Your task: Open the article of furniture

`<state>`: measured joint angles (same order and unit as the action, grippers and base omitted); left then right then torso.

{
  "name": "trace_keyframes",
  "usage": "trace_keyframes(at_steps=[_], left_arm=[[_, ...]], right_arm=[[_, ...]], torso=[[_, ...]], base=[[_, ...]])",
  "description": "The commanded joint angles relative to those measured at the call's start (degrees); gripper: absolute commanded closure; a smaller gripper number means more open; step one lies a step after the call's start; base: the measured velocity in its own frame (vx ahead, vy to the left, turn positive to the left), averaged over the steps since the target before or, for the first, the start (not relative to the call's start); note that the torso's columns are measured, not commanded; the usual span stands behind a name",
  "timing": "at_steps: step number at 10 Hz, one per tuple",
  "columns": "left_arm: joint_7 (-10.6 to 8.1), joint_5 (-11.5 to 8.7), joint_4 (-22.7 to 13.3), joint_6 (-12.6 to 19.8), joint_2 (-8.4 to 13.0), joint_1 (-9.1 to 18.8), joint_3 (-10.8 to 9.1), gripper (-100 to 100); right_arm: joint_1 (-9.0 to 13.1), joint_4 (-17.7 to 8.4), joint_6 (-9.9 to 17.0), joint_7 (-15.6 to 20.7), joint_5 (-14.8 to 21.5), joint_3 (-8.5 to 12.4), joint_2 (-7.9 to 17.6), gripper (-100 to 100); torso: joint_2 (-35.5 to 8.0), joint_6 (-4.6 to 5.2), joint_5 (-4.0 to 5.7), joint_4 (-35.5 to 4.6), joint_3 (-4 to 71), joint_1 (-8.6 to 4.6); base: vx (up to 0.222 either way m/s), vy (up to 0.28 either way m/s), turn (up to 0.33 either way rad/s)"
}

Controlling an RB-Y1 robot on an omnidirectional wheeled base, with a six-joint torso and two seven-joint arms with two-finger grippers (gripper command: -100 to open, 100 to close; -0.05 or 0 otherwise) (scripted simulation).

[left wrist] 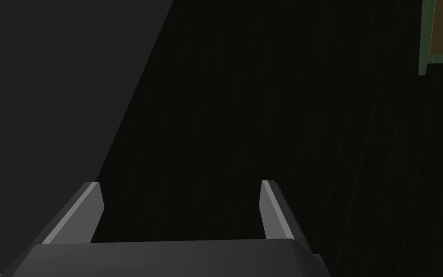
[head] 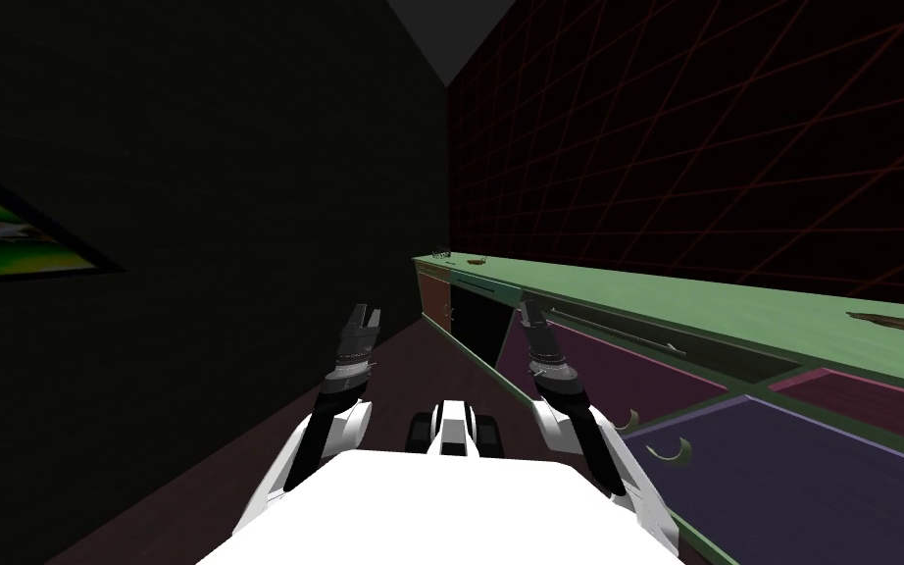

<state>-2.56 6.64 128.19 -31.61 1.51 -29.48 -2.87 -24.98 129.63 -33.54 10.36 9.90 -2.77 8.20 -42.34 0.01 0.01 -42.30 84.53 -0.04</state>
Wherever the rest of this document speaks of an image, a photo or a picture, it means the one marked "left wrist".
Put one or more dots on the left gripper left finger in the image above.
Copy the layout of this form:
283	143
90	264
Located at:
76	219

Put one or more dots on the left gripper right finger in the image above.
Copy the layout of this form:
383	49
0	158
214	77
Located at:
277	217

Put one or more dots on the green framed cabinet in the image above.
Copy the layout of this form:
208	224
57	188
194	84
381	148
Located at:
442	30

